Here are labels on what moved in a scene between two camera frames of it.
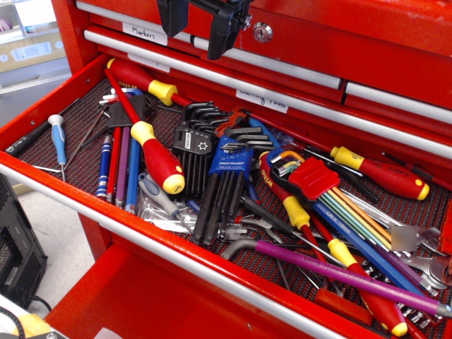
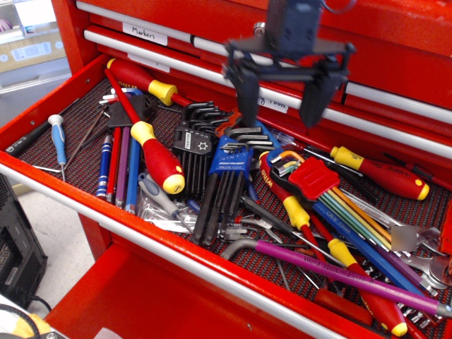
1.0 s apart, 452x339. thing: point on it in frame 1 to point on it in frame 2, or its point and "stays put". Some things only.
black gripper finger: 227,22 to 318,93
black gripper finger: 174,15 to 248,90
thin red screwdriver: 423,173 stays put
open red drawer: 328,243 stays put
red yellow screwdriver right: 393,179 stays put
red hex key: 114,164 stays put
